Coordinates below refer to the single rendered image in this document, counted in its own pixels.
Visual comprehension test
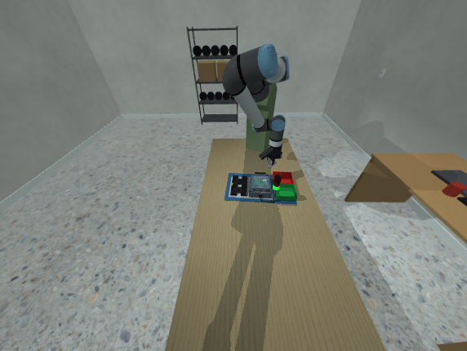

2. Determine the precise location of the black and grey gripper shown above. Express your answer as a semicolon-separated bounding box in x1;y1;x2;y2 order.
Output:
267;145;282;169

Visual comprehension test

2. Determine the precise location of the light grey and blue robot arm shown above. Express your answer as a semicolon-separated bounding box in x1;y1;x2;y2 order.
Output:
222;43;289;147

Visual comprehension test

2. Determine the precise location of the green bin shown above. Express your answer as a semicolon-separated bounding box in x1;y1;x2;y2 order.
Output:
275;184;298;201

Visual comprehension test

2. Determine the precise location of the red bin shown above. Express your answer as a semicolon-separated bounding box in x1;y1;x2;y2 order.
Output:
273;171;294;184

